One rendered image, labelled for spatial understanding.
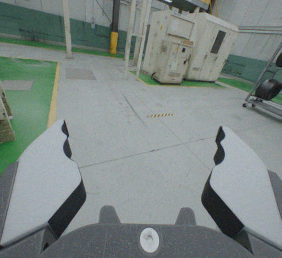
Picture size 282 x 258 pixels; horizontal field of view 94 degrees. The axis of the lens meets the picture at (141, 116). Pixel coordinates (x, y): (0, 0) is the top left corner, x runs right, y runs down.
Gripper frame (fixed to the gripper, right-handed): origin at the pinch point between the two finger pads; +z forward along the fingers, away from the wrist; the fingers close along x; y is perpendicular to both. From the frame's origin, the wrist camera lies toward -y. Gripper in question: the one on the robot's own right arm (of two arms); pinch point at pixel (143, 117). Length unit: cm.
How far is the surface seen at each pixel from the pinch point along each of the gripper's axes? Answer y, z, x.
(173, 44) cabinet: 2, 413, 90
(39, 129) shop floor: 91, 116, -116
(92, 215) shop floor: 103, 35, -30
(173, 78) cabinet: 99, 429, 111
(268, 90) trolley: 90, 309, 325
